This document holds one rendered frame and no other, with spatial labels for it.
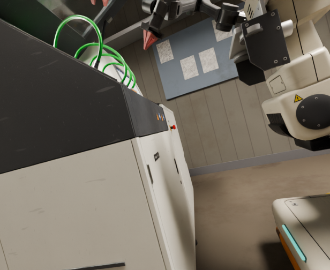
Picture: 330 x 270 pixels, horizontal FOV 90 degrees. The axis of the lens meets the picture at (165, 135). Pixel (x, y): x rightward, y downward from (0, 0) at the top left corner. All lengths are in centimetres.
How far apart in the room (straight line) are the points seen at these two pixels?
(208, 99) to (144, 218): 219
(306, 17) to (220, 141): 201
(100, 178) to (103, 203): 8
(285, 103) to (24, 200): 90
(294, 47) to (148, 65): 237
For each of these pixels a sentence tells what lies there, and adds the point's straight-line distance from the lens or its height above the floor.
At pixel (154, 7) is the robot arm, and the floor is 135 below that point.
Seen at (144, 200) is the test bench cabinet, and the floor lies 61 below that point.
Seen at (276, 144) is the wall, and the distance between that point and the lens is 267.
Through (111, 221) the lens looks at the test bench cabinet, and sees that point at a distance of 59.
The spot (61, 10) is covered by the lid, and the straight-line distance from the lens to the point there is 129.
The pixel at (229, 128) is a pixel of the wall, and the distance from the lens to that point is 254.
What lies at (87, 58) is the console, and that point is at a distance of 147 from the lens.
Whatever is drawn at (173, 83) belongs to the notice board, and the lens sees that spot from 264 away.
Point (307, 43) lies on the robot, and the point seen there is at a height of 94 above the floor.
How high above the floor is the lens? 78
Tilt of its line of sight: 1 degrees down
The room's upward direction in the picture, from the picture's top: 15 degrees counter-clockwise
